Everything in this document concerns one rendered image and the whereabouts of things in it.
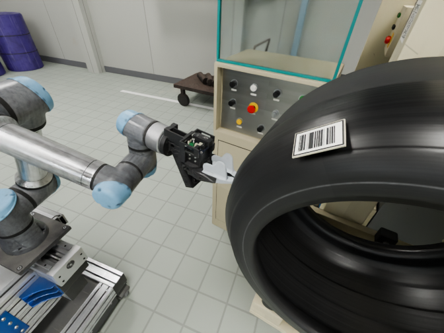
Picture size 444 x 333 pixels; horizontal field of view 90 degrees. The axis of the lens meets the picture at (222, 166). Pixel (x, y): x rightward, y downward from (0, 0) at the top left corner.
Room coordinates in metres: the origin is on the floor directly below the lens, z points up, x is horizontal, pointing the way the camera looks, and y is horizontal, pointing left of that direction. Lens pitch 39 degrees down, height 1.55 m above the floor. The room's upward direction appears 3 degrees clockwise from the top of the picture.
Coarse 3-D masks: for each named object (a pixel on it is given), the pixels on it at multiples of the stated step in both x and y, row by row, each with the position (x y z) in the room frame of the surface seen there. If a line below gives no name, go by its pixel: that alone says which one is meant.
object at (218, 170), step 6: (222, 162) 0.39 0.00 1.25; (204, 168) 0.40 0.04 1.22; (210, 168) 0.40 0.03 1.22; (216, 168) 0.39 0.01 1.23; (222, 168) 0.38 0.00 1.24; (210, 174) 0.39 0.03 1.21; (216, 174) 0.39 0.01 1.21; (222, 174) 0.38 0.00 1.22; (216, 180) 0.38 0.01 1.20; (222, 180) 0.38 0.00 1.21; (228, 180) 0.38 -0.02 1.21
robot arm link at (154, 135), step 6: (156, 126) 0.49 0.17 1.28; (162, 126) 0.49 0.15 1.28; (150, 132) 0.47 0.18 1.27; (156, 132) 0.47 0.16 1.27; (162, 132) 0.47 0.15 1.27; (150, 138) 0.46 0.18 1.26; (156, 138) 0.46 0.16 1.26; (150, 144) 0.46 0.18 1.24; (156, 144) 0.45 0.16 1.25; (156, 150) 0.45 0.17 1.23
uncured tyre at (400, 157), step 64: (384, 64) 0.39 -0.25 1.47; (384, 128) 0.21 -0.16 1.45; (256, 192) 0.24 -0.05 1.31; (320, 192) 0.20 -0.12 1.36; (384, 192) 0.17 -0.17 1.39; (256, 256) 0.24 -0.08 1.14; (320, 256) 0.37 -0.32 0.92; (384, 256) 0.34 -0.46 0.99; (320, 320) 0.20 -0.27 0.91; (384, 320) 0.20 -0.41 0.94
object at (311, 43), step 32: (224, 0) 1.16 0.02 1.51; (256, 0) 1.10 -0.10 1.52; (288, 0) 1.04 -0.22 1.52; (320, 0) 0.98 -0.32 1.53; (352, 0) 0.93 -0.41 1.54; (224, 32) 1.16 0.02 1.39; (256, 32) 1.09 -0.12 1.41; (288, 32) 1.02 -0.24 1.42; (320, 32) 0.97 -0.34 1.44; (256, 64) 1.08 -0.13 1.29; (288, 64) 1.01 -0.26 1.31; (320, 64) 0.95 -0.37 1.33
